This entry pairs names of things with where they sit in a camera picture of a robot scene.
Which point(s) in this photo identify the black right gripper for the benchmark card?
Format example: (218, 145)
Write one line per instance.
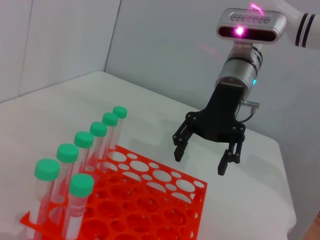
(220, 117)

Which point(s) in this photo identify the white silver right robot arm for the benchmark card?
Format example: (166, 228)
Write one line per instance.
(240, 72)

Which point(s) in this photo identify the orange plastic test tube rack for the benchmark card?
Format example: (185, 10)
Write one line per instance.
(150, 212)

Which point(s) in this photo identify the green capped clear test tube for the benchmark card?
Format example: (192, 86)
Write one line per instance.
(81, 185)
(110, 119)
(98, 128)
(47, 170)
(67, 152)
(83, 139)
(120, 111)

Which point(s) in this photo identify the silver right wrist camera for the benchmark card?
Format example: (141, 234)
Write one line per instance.
(250, 20)

